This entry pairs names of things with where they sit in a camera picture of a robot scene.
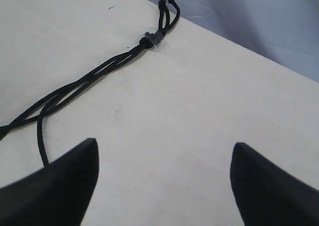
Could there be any dark grey plastic cable clamp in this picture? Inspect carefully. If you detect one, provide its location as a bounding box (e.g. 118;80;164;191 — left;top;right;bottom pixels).
144;31;163;45

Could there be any grey fabric backdrop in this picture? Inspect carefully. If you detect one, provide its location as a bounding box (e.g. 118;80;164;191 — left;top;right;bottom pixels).
149;0;319;81

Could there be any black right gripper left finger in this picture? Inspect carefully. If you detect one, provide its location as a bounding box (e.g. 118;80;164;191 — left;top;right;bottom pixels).
0;138;99;226

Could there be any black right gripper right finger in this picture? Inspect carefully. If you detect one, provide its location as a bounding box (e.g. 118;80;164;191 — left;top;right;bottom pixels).
230;142;319;226

